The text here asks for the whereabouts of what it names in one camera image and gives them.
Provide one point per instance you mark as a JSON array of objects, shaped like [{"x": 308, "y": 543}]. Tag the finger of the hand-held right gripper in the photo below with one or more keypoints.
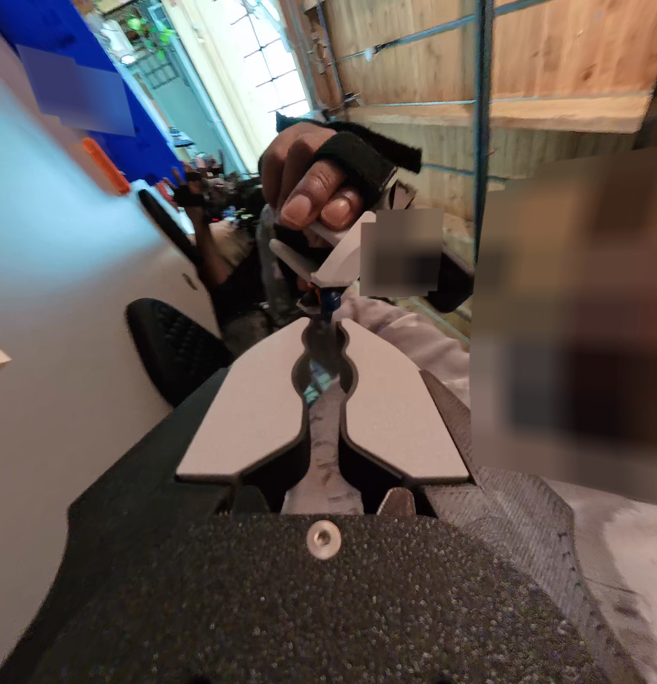
[
  {"x": 344, "y": 257},
  {"x": 296, "y": 262}
]

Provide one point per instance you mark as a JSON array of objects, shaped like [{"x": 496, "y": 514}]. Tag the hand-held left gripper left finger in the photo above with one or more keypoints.
[{"x": 243, "y": 422}]

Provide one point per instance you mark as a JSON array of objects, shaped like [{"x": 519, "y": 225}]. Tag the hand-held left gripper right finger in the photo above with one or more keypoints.
[{"x": 408, "y": 422}]

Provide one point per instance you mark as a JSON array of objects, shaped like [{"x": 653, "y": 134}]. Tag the blue cap with orange hair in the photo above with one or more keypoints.
[{"x": 330, "y": 302}]

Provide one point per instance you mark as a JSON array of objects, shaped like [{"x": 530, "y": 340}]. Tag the person's right forearm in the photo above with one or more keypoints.
[{"x": 414, "y": 337}]

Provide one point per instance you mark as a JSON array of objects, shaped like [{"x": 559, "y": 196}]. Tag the person's right hand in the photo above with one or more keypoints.
[{"x": 307, "y": 171}]

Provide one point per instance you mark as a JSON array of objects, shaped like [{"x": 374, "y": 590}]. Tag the black mesh office chair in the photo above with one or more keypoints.
[{"x": 173, "y": 347}]

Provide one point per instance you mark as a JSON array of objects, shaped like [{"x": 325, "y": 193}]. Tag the blue plastic bin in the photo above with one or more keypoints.
[{"x": 83, "y": 75}]

